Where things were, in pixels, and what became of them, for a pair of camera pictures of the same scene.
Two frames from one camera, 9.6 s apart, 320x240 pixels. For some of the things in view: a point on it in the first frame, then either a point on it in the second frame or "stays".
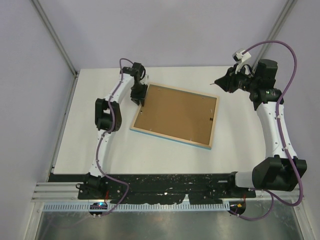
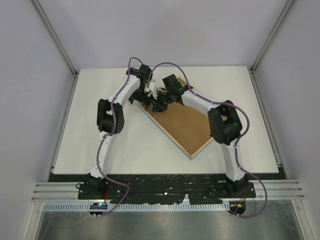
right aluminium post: (286, 11) stays
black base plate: (151, 188) stays
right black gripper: (228, 82) → (157, 107)
